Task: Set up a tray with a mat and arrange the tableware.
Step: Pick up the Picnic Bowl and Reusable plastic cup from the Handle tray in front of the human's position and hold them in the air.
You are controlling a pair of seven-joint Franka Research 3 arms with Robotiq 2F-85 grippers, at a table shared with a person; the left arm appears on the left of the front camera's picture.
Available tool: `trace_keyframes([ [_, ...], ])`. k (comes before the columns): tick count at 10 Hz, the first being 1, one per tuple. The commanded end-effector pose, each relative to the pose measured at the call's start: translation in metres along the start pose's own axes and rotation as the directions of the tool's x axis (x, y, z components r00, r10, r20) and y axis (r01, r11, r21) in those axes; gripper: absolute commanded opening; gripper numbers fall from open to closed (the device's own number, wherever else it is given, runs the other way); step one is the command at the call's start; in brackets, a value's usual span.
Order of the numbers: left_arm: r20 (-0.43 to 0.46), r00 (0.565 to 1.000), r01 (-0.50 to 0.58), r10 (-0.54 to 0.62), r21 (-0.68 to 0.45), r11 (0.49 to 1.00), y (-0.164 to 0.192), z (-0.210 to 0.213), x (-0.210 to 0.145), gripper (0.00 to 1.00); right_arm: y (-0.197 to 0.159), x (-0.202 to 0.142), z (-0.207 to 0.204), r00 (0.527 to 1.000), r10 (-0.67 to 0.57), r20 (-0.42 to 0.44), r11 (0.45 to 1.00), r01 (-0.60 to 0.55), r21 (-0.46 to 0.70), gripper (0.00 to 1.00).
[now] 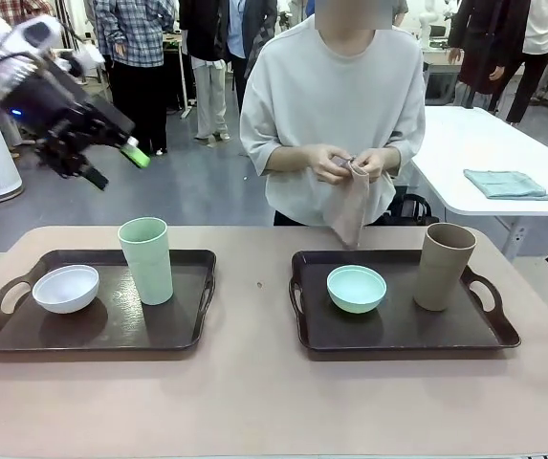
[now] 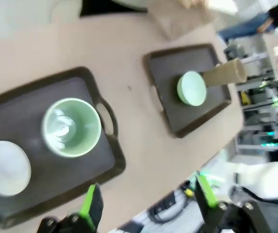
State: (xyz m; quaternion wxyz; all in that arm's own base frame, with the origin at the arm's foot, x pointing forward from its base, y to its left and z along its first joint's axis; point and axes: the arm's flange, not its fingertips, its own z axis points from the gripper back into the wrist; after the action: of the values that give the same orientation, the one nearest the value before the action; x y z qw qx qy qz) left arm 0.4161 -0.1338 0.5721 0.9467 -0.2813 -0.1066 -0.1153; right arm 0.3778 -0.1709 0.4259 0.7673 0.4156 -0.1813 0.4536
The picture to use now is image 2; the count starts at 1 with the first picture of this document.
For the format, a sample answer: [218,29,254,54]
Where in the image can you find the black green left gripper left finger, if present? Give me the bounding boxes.
[37,183,105,233]

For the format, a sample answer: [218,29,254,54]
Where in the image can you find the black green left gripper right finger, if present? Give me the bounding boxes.
[195,171,269,233]

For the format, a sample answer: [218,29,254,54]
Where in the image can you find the light green plastic bowl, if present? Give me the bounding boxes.
[176,70,207,107]

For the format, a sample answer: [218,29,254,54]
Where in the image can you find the tall brown cup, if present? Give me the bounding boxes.
[201,58,248,88]

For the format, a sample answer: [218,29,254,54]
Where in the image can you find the beige cloth mat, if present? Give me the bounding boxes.
[147,0,220,41]

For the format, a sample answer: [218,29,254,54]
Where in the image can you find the person's left hand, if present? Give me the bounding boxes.
[179,0,202,8]

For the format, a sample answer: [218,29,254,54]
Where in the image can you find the tall light green cup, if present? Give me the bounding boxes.
[41,97,102,158]

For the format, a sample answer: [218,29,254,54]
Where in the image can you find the white plastic bowl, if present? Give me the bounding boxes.
[0,140,32,197]

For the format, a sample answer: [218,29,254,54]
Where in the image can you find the person in black with jeans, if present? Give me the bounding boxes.
[217,4,278,42]

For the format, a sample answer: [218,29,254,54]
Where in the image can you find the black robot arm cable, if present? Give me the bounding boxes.
[233,184,278,207]

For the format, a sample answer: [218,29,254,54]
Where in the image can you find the dark brown tray with handles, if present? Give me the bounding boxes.
[143,43,232,139]
[0,66,127,230]

